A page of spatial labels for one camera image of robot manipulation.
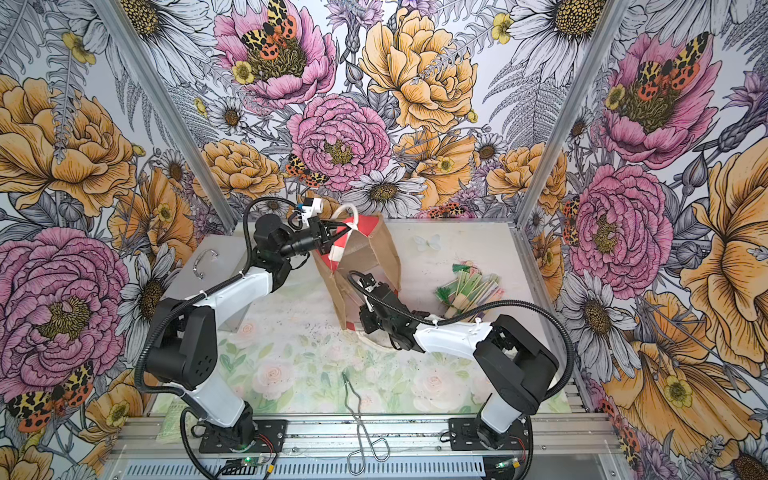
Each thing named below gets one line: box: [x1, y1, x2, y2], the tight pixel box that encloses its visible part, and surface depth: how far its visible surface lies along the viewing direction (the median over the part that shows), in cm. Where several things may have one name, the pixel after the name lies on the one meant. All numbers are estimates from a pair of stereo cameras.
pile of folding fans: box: [435, 259, 505, 322], surface depth 100 cm
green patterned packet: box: [162, 399, 188, 435], surface depth 76 cm
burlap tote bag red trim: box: [312, 203, 401, 331], surface depth 79 cm
